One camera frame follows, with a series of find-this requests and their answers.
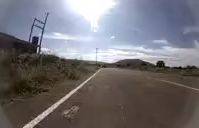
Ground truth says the thin utility pole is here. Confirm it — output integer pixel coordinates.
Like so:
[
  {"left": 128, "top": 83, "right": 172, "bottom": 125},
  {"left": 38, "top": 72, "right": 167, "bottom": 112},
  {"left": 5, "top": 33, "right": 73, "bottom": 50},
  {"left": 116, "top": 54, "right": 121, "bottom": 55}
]
[{"left": 94, "top": 47, "right": 99, "bottom": 66}]

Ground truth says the distant hill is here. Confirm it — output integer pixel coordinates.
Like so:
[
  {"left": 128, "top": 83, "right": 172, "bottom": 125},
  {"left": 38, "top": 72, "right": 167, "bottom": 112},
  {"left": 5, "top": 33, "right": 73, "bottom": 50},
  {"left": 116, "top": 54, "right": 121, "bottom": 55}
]
[{"left": 112, "top": 58, "right": 155, "bottom": 68}]

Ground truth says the dark round tree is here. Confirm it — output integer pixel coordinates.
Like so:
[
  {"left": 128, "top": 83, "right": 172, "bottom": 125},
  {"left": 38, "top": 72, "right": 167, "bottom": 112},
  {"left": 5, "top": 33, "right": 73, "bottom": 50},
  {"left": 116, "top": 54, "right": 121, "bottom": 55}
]
[{"left": 155, "top": 60, "right": 166, "bottom": 69}]

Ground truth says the transformer pole frame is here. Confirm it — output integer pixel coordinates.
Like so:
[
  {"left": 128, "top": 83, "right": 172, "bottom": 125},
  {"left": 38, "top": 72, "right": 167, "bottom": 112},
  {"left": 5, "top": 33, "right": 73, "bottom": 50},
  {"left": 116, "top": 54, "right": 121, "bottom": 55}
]
[{"left": 27, "top": 11, "right": 50, "bottom": 55}]

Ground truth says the dark sloping wall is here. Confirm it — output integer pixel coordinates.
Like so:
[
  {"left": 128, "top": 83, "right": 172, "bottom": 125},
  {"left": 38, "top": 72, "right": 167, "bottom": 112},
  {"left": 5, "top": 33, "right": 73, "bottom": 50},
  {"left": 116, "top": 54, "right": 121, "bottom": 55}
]
[{"left": 0, "top": 27, "right": 39, "bottom": 54}]

